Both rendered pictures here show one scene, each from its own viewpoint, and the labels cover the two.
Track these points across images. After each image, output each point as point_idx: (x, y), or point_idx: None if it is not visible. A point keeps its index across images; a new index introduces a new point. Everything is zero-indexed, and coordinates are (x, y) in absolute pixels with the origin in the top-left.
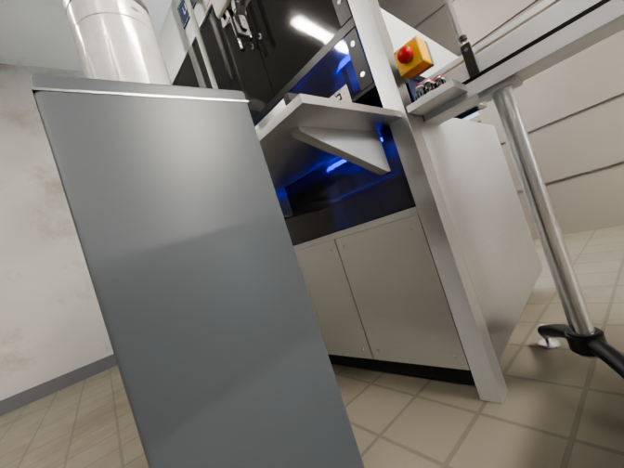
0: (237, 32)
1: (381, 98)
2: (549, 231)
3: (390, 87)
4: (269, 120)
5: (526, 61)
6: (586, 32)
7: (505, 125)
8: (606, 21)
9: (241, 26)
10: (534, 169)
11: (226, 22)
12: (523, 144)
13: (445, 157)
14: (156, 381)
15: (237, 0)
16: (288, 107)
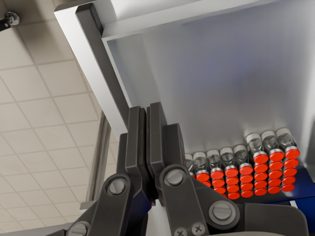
0: (146, 111)
1: (168, 225)
2: (101, 119)
3: (149, 235)
4: (180, 13)
5: (49, 230)
6: (11, 232)
7: (93, 192)
8: (1, 234)
9: (123, 134)
10: (92, 157)
11: (251, 214)
12: (89, 175)
13: None
14: None
15: (81, 232)
16: (87, 0)
